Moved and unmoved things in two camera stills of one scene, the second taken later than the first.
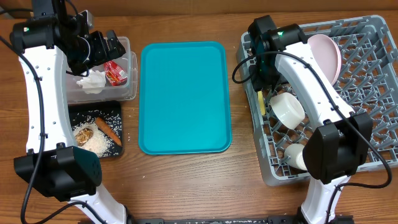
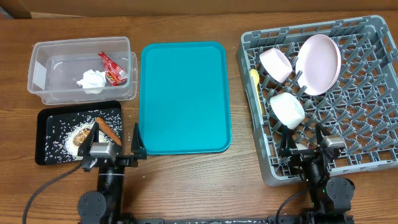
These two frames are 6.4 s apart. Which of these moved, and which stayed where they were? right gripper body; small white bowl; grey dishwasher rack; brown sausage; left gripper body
Moved: right gripper body; left gripper body
Stayed: small white bowl; grey dishwasher rack; brown sausage
